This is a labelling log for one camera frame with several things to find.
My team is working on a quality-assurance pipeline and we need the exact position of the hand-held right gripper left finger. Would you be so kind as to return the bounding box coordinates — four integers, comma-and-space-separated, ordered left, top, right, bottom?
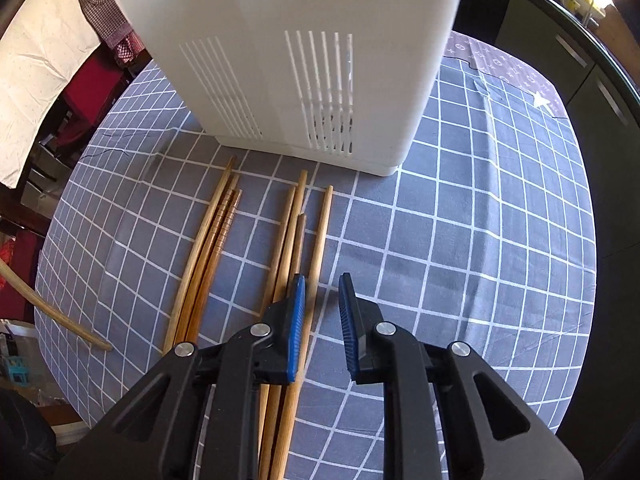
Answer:
59, 274, 307, 480

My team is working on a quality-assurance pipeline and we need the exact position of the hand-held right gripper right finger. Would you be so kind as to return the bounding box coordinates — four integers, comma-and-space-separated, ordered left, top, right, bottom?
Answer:
338, 273, 585, 480

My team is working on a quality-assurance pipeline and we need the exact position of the white plastic utensil holder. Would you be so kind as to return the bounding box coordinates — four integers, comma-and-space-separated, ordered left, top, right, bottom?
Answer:
97, 0, 471, 177

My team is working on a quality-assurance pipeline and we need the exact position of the curved bamboo stick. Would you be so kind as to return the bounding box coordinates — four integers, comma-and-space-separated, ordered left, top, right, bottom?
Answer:
0, 259, 115, 352

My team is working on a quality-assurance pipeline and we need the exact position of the white bucket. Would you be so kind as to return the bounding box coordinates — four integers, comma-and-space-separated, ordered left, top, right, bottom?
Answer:
52, 420, 93, 448

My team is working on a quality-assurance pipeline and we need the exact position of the teal plastic item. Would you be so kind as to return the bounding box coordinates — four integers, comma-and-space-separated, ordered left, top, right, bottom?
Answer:
2, 355, 28, 386

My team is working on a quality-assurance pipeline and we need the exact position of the red chair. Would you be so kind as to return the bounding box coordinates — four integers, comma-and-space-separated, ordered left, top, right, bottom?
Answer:
45, 50, 133, 161

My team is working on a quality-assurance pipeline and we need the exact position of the checked apron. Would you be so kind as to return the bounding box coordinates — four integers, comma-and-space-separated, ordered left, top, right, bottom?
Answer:
75, 0, 151, 68

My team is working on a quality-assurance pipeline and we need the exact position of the white hanging cloth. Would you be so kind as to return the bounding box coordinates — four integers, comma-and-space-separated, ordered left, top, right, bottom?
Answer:
0, 0, 103, 190

